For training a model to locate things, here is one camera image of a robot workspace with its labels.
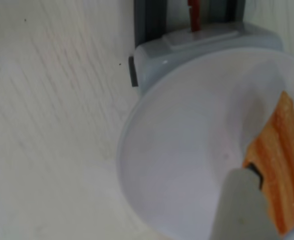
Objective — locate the white round plate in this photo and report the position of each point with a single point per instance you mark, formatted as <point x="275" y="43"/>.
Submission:
<point x="176" y="150"/>

